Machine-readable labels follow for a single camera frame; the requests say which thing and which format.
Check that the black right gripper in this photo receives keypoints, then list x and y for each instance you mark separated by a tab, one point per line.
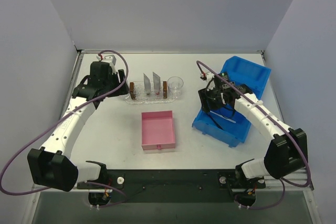
207	104

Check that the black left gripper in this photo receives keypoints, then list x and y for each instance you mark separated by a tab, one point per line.
121	78

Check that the brown wooden holder block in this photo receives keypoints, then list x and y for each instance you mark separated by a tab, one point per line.
132	91
165	89

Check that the black-capped toothpaste tube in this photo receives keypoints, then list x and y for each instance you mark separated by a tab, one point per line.
147	84

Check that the red-capped toothpaste tube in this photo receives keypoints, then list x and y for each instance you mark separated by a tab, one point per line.
157	83

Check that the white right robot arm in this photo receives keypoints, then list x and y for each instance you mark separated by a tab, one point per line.
287	150

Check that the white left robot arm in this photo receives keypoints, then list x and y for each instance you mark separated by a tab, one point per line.
50	165

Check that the black toothbrush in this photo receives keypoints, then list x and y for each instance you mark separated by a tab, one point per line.
212	117

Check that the white toothbrush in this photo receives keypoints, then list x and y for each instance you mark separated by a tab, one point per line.
223	117

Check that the clear textured glass tray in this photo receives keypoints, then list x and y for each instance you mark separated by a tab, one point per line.
142	98

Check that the blue plastic bin organizer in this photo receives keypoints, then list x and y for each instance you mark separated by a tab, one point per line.
242	76

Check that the pink plastic drawer box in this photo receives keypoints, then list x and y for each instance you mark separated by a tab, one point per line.
157	131

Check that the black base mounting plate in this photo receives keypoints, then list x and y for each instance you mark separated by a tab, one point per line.
171	185

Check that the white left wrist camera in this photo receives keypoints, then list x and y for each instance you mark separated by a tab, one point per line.
110	59

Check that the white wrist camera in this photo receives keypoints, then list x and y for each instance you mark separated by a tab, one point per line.
110	59
207	76

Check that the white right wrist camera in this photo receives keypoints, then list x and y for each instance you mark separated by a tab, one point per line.
207	76

